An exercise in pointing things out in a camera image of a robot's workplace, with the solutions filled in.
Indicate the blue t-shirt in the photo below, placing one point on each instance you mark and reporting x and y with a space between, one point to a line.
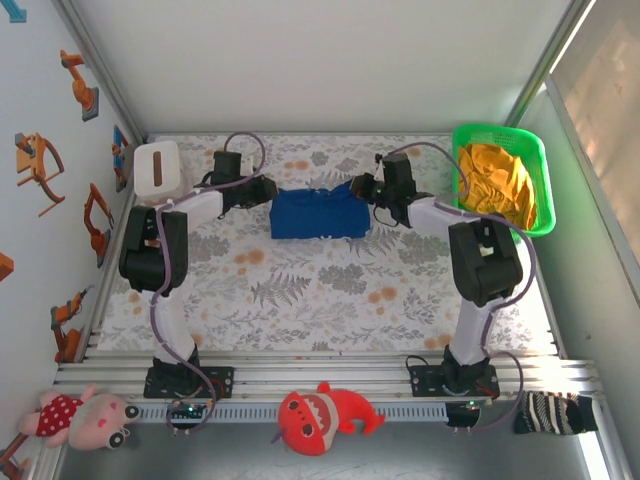
320 215

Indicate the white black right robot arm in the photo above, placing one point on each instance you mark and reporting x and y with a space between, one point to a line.
470 325

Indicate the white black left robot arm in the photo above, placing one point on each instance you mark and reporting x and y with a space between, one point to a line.
170 320

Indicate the white tissue box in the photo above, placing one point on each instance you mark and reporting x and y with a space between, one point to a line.
157 172

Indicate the yellow cloth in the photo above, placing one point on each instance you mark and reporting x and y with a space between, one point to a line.
500 180

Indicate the green plastic basket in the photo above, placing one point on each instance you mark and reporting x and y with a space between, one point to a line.
500 134

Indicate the floral tablecloth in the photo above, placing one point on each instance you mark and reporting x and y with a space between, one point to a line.
300 310

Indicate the glass window pane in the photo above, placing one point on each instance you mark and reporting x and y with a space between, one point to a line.
610 125

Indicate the small circuit board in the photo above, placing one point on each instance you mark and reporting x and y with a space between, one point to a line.
187 411
470 404

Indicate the red shark plush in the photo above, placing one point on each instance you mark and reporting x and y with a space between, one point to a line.
310 420

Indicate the pink pig plush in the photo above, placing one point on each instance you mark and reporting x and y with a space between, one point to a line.
95 417

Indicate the black white striped sock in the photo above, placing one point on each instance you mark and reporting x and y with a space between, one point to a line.
555 412

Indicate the blue orange machine wall sticker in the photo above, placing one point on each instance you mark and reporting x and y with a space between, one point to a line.
120 150

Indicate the aluminium frame post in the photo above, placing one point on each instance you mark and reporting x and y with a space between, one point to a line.
550 60
102 70

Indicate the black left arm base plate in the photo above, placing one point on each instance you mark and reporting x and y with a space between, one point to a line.
225 382

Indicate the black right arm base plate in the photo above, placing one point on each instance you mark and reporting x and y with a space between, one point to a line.
424 385

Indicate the aluminium rail frame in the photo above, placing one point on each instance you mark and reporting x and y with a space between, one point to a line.
320 375

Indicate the orange block wall sticker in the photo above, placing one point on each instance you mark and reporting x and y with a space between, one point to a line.
5 267

